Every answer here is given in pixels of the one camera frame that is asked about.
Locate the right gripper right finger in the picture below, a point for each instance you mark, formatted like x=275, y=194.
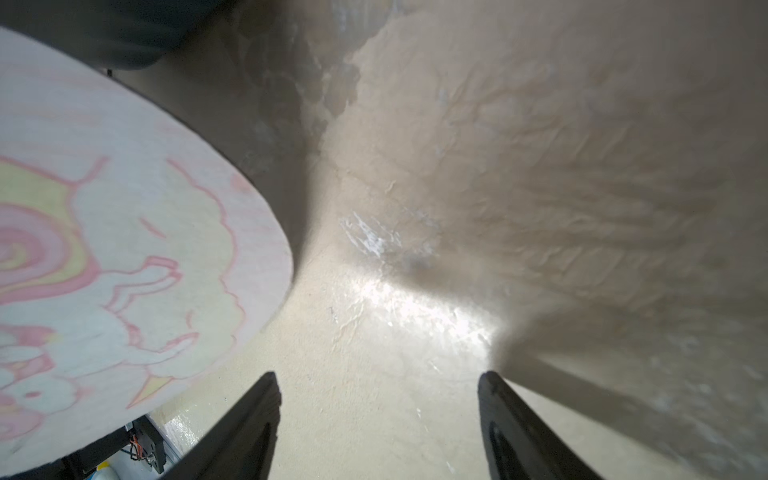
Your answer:
x=517, y=443

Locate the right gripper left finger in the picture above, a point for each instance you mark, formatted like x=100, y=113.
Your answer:
x=241, y=445

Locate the pink cartoon coaster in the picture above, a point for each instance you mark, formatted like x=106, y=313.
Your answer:
x=135, y=258

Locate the teal plastic storage box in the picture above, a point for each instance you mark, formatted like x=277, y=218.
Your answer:
x=120, y=34

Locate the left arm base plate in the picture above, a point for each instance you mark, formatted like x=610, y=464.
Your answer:
x=134, y=451

